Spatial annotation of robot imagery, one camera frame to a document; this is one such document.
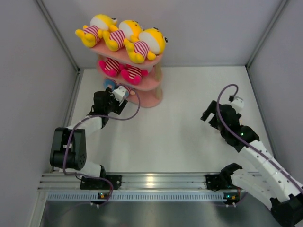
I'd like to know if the boy doll black hair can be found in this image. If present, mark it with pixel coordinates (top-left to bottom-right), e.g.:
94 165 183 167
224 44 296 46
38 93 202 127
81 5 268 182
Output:
103 78 117 90

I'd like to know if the white pink bear plush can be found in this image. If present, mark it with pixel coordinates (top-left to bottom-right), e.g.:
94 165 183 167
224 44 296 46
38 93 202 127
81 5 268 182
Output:
121 66 149 85
98 58 125 77

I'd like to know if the yellow frog plush toy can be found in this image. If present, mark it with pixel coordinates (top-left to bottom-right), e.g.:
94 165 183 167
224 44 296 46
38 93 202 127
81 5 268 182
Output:
102 20 143 52

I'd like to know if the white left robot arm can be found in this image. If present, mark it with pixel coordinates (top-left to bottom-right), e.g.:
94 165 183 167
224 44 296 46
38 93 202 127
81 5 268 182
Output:
50 86 129 189

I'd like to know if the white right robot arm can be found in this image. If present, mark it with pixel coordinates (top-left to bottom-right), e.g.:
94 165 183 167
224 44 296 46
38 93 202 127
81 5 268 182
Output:
201 99 303 227

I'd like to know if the pink three-tier toy shelf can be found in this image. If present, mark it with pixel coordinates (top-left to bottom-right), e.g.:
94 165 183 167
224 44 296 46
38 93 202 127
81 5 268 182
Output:
90 41 162 108

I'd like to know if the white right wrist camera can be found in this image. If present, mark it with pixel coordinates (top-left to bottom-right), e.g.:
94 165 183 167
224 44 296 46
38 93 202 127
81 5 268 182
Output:
229 95 244 112

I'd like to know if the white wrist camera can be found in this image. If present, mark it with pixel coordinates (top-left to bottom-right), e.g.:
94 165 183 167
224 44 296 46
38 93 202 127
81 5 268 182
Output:
229 95 244 112
112 86 127 105

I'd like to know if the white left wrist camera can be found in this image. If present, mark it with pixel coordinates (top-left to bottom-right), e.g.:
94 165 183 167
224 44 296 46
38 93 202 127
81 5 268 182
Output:
112 86 127 105

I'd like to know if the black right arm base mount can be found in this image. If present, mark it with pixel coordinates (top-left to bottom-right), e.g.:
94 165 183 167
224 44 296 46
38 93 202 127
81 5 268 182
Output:
205 163 242 192

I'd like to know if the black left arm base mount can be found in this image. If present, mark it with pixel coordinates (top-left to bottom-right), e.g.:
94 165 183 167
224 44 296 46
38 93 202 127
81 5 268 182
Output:
80 175 122 190

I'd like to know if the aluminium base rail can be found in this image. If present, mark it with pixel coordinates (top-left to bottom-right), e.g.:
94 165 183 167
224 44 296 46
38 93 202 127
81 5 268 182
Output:
38 172 208 191

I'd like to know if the grey slotted cable duct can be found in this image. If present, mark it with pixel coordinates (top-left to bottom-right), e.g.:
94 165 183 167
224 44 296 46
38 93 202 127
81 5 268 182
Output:
47 192 239 202

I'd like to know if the aluminium corner post left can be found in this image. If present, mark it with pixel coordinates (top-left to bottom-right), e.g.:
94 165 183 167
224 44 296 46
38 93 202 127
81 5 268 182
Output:
34 0 80 72

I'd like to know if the aluminium corner post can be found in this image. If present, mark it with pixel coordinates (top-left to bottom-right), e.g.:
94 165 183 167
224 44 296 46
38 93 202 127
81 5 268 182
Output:
245 0 291 70
34 0 80 72

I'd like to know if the aluminium corner post right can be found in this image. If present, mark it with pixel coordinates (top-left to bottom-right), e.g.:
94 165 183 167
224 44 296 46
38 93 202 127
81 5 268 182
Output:
245 0 291 70

